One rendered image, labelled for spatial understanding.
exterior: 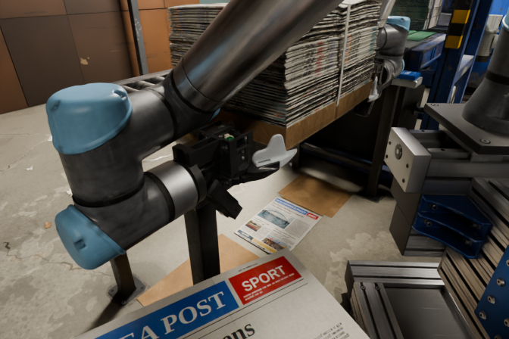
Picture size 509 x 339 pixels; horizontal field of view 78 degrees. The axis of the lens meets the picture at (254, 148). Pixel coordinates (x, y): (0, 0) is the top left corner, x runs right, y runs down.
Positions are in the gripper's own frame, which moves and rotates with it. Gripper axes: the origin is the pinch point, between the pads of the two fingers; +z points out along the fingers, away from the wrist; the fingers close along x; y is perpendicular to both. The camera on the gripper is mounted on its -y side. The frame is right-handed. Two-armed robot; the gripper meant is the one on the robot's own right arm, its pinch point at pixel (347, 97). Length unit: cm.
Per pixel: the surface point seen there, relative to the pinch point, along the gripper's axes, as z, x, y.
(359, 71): 8.9, 5.5, 9.4
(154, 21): -161, -323, -13
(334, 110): 19.4, 5.5, 3.4
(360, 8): 11.3, 4.6, 22.1
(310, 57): 29.8, 5.0, 15.6
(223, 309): 66, 19, 3
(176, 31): 36.5, -21.4, 18.3
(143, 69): -124, -304, -62
